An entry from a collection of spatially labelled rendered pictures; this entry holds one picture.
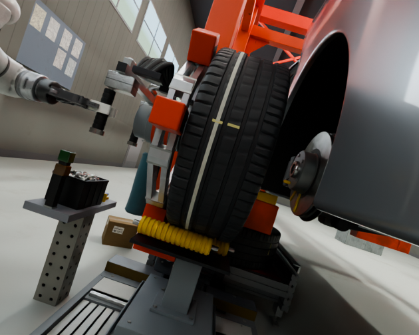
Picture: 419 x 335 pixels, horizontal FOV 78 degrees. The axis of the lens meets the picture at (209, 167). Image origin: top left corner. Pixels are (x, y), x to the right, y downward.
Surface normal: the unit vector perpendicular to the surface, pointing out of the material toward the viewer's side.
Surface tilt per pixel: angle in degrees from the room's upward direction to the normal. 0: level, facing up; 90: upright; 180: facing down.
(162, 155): 90
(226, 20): 90
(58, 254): 90
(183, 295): 90
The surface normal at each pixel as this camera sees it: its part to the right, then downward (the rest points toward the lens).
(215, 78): 0.10, -0.41
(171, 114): -0.03, -0.02
